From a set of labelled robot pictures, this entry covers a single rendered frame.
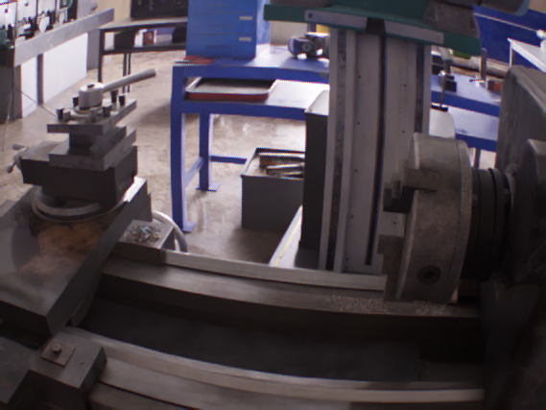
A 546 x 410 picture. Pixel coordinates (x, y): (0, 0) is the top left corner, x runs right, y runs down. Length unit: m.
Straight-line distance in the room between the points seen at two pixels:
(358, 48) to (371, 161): 0.40
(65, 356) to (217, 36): 2.18
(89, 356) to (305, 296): 0.46
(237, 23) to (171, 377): 2.13
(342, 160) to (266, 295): 0.89
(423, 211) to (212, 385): 0.42
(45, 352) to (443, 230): 0.65
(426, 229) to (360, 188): 1.27
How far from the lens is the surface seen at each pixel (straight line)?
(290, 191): 2.95
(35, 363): 0.94
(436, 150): 0.82
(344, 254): 2.14
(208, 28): 2.87
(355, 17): 1.60
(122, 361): 0.98
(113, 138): 1.20
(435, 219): 0.77
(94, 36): 6.97
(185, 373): 0.94
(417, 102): 1.84
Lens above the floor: 1.49
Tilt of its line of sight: 27 degrees down
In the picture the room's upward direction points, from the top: 2 degrees clockwise
